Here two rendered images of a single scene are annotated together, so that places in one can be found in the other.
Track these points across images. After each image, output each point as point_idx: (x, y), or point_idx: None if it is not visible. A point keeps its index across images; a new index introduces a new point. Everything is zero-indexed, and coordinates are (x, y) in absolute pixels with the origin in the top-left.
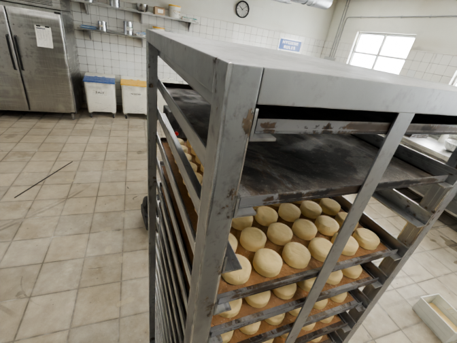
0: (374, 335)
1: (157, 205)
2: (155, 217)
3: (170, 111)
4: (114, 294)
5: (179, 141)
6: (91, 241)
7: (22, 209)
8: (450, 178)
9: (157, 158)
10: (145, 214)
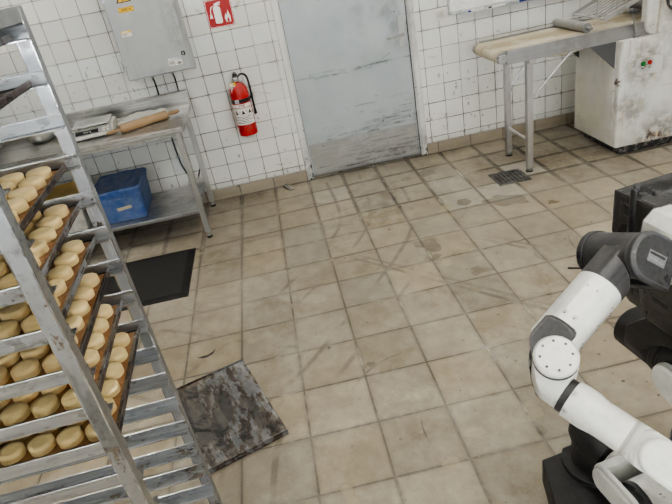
0: None
1: (96, 265)
2: (120, 290)
3: (628, 188)
4: (366, 474)
5: (31, 172)
6: (489, 400)
7: (543, 289)
8: None
9: (78, 193)
10: (566, 449)
